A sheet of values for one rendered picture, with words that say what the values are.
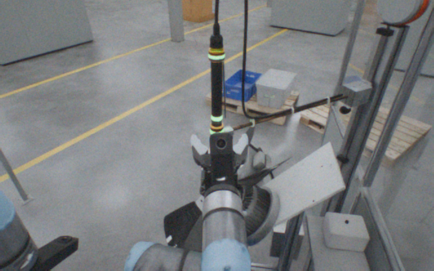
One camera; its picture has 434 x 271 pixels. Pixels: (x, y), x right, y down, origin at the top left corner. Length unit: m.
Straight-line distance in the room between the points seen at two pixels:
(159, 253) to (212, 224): 0.14
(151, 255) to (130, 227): 2.10
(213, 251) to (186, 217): 0.85
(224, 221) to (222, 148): 0.14
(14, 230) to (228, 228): 0.31
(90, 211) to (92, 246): 0.38
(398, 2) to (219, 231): 1.00
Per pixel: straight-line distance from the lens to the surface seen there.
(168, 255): 0.57
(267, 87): 3.76
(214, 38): 0.75
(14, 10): 6.86
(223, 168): 0.55
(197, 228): 1.10
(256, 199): 1.19
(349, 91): 1.22
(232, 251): 0.45
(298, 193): 1.19
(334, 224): 1.47
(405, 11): 1.20
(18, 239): 0.53
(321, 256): 1.48
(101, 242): 2.66
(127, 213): 2.77
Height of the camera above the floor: 2.06
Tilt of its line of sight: 34 degrees down
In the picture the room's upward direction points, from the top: straight up
